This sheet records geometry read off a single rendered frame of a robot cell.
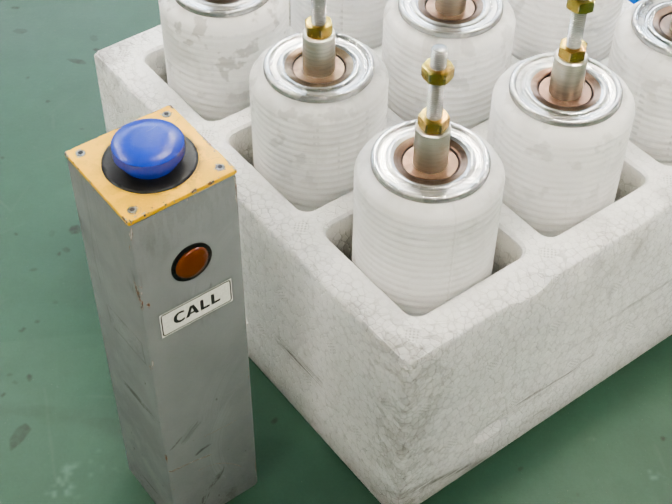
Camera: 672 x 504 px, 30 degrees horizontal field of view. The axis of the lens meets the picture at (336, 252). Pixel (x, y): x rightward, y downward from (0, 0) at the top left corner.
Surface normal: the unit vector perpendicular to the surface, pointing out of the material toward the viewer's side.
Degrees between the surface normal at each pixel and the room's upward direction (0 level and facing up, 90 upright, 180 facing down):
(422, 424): 90
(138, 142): 0
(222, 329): 90
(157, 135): 0
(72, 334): 0
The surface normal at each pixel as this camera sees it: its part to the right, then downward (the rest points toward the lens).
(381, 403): -0.80, 0.44
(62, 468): 0.00, -0.69
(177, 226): 0.60, 0.58
